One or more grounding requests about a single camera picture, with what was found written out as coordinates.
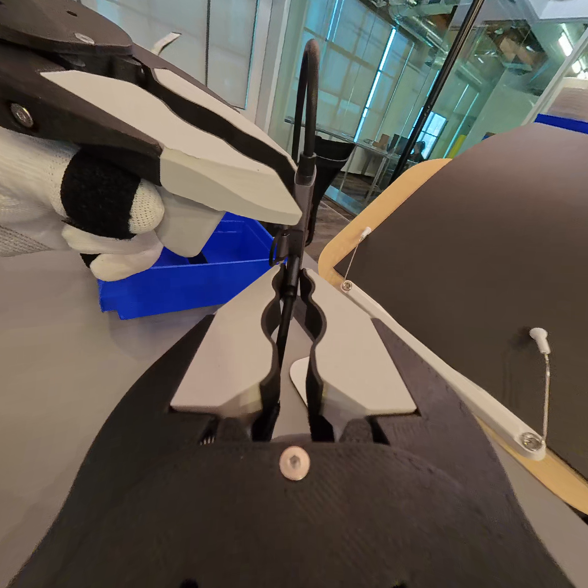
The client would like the grey usb hub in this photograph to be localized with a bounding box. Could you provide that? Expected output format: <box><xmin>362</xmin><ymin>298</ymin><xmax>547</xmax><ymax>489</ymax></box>
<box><xmin>291</xmin><ymin>39</ymin><xmax>322</xmax><ymax>264</ymax></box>

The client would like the black round-base pole stand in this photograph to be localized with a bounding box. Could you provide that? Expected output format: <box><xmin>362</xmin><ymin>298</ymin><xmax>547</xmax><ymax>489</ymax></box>
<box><xmin>394</xmin><ymin>0</ymin><xmax>485</xmax><ymax>182</ymax></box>

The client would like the black cable black plug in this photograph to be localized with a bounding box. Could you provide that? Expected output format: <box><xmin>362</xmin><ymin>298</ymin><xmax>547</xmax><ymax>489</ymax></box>
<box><xmin>272</xmin><ymin>230</ymin><xmax>308</xmax><ymax>432</ymax></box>

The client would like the person's left hand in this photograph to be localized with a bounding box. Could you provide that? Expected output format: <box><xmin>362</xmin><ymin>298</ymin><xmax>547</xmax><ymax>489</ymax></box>
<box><xmin>0</xmin><ymin>124</ymin><xmax>226</xmax><ymax>281</ymax></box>

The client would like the small blue desk bin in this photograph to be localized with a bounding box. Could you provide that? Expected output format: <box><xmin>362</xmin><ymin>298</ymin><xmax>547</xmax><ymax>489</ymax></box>
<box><xmin>536</xmin><ymin>113</ymin><xmax>588</xmax><ymax>135</ymax></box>

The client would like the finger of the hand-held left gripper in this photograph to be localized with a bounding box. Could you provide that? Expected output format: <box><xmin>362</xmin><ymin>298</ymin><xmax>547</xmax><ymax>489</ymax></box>
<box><xmin>138</xmin><ymin>55</ymin><xmax>299</xmax><ymax>175</ymax></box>
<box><xmin>42</xmin><ymin>69</ymin><xmax>304</xmax><ymax>226</ymax></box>

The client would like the black office chair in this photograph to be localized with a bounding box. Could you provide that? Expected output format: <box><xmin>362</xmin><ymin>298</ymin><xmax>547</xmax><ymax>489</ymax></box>
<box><xmin>308</xmin><ymin>138</ymin><xmax>356</xmax><ymax>195</ymax></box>

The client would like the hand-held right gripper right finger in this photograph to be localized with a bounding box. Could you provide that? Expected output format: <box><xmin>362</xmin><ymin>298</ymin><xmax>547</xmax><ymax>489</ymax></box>
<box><xmin>306</xmin><ymin>271</ymin><xmax>417</xmax><ymax>437</ymax></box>

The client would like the blue plastic bin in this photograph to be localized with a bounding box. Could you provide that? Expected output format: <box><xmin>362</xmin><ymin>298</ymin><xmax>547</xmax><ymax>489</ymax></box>
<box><xmin>99</xmin><ymin>213</ymin><xmax>276</xmax><ymax>320</ymax></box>

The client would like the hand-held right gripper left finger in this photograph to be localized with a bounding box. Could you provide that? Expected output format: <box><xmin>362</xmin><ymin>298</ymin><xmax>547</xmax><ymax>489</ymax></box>
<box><xmin>172</xmin><ymin>267</ymin><xmax>284</xmax><ymax>437</ymax></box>

